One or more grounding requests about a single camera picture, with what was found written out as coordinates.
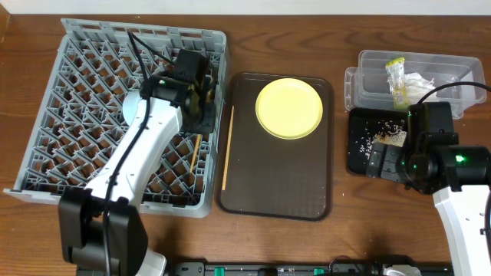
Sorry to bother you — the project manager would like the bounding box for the light blue bowl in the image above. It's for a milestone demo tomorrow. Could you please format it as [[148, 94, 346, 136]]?
[[122, 91, 141, 126]]

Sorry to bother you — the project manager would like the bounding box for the white paper napkin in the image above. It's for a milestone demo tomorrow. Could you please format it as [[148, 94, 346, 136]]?
[[404, 73, 436, 104]]

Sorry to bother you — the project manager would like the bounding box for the green snack wrapper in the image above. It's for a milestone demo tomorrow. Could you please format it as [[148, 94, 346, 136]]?
[[385, 57, 410, 110]]

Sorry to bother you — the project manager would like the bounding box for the wooden chopstick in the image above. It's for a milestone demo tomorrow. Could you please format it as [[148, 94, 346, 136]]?
[[189, 134, 203, 174], [221, 106, 235, 191]]

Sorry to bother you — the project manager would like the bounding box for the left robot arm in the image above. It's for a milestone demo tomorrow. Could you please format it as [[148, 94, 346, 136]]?
[[58, 50, 216, 275]]

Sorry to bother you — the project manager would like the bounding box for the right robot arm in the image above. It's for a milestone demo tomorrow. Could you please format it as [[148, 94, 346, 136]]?
[[366, 102, 490, 275]]

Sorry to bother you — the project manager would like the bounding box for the spilled rice food waste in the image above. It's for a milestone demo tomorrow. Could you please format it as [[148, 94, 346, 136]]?
[[354, 120, 407, 156]]

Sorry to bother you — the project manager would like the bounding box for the grey plastic dishwasher rack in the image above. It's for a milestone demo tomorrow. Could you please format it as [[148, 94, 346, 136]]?
[[8, 18, 229, 218]]

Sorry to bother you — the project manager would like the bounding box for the black rectangular tray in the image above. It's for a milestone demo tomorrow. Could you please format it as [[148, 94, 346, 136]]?
[[347, 107, 407, 175]]

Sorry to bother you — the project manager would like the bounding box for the clear plastic bin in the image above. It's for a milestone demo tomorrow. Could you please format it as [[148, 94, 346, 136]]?
[[344, 50, 485, 111]]

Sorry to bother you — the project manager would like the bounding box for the yellow round plate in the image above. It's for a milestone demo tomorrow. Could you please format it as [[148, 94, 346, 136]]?
[[255, 77, 324, 140]]

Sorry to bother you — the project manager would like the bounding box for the dark brown serving tray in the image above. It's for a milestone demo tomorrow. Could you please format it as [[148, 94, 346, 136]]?
[[216, 72, 334, 222]]

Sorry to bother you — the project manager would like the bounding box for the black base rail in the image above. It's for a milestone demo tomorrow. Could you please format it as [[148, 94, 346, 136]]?
[[164, 255, 454, 276]]

